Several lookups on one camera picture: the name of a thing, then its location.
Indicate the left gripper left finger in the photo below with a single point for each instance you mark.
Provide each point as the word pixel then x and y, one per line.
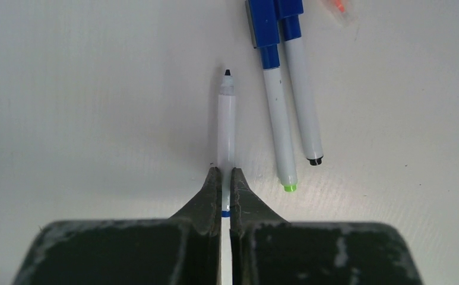
pixel 181 249

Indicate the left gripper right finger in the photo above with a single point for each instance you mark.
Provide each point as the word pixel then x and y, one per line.
pixel 267 249

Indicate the white pen green end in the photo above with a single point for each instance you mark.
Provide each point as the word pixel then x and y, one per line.
pixel 282 138

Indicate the white pen blue end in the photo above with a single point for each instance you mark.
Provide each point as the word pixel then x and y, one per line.
pixel 226 123

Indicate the white pen black end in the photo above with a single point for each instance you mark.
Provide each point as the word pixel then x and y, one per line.
pixel 304 101

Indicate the thin orange pen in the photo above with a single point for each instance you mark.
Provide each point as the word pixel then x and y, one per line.
pixel 341 10

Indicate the blue eraser pen cap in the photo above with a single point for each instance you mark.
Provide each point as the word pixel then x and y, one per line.
pixel 288 12

